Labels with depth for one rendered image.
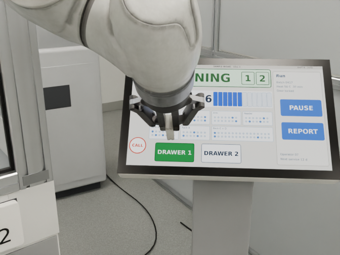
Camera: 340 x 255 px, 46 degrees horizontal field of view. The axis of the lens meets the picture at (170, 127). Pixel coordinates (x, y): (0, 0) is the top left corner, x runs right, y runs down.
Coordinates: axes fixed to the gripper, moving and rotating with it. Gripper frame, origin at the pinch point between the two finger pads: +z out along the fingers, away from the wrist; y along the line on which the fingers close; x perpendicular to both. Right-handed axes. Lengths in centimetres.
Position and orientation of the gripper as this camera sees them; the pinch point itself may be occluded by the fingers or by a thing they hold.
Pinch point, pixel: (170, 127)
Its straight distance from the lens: 79.6
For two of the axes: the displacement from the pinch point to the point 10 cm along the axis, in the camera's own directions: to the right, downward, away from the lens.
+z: 0.4, 3.4, 9.4
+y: -10.0, 0.3, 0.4
